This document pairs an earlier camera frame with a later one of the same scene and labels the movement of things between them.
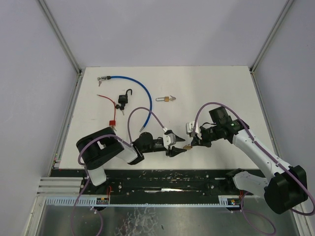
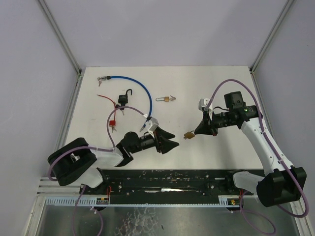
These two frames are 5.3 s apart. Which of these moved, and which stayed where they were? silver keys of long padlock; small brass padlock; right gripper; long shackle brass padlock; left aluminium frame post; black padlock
Moved: right gripper; small brass padlock
Stayed: long shackle brass padlock; silver keys of long padlock; left aluminium frame post; black padlock
